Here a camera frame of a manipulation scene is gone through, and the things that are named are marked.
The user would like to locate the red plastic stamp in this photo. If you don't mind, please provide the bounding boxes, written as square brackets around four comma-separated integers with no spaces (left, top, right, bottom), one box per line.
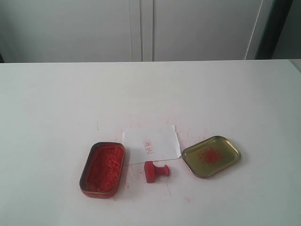
[144,161,170,183]

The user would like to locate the red ink pad tin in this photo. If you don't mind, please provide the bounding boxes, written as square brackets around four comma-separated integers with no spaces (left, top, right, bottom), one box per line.
[79,142,125,198]

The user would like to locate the white paper sheet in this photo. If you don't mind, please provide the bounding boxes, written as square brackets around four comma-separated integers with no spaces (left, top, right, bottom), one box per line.
[122,125,181,164]

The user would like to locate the gold tin lid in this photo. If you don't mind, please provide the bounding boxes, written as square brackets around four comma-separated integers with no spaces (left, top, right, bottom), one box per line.
[182,136,241,178]

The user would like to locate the grey cabinet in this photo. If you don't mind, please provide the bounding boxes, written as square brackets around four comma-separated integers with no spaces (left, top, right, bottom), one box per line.
[0,0,301,64]

